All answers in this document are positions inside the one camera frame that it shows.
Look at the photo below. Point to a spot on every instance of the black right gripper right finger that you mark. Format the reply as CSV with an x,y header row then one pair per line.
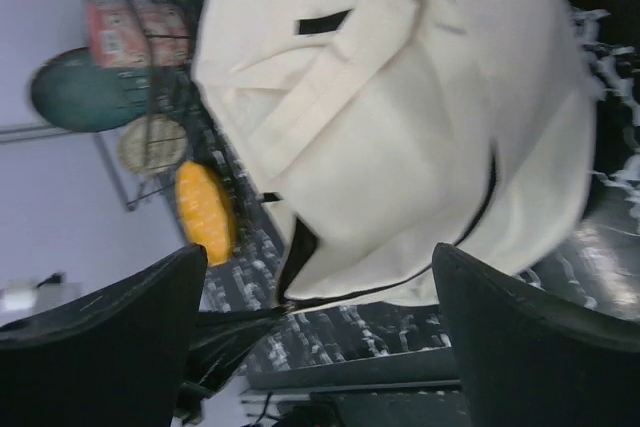
x,y
526,357

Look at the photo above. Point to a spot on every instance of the orange dotted plate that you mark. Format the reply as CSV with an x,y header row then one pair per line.
x,y
205,211

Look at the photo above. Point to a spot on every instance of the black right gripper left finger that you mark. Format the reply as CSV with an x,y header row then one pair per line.
x,y
114,357

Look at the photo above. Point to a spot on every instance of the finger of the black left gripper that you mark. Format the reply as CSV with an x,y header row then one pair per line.
x,y
221,341

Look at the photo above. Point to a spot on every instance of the pink patterned mug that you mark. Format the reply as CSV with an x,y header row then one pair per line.
x,y
135,34

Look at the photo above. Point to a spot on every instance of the dark green plate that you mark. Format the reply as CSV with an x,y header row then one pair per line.
x,y
71,91

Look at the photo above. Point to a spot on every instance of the cream canvas student bag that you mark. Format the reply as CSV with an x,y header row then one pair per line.
x,y
378,129

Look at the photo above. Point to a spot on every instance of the wire dish rack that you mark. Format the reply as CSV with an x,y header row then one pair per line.
x,y
172,93

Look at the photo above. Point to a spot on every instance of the beige patterned plate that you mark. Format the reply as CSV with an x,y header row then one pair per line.
x,y
151,145

